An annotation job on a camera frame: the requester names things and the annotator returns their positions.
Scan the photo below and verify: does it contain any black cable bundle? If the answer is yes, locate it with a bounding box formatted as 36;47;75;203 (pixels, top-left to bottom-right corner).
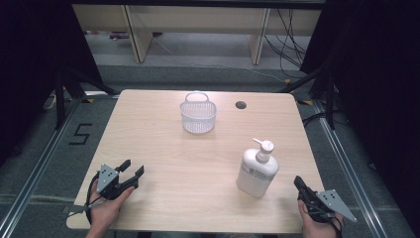
262;8;309;79

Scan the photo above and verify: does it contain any white plastic basket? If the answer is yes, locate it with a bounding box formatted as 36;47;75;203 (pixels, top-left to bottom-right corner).
179;90;218;135

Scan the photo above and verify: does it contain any beige wooden bench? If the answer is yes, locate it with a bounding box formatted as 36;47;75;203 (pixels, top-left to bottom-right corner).
71;4;323;66

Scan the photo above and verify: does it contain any right hand-held gripper black cable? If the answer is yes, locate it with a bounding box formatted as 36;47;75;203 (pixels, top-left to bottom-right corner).
328;212;346;238

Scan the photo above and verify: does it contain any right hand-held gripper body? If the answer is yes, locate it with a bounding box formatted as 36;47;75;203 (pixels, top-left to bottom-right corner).
296;188;359;224

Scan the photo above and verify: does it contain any aluminium floor rail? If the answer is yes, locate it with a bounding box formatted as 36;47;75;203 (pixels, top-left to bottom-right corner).
311;98;392;238
0;97;84;238

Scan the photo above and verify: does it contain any person's right hand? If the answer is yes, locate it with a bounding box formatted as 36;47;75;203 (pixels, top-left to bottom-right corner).
297;199;346;238

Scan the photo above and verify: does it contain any black metal stand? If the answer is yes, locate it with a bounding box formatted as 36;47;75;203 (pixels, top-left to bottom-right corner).
279;64;339;131
53;65;121;131

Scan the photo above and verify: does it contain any dark curtain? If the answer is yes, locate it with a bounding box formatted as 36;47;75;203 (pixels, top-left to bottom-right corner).
299;0;420;229
0;0;104;167

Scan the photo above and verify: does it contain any left hand-held gripper black cable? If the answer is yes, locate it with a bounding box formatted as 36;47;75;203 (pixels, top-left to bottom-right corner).
84;172;101;226

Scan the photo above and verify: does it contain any hand-held gripper black cable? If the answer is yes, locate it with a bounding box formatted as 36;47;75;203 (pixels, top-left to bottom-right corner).
328;212;346;238
84;172;101;226

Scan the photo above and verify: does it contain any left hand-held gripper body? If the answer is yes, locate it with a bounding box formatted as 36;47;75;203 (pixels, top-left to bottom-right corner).
95;163;136;201

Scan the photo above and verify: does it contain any white pump bottle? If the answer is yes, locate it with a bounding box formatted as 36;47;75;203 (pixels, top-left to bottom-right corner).
235;137;280;199

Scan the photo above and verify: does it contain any person's left hand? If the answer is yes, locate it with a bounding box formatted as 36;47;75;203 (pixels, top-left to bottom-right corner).
88;182;137;232

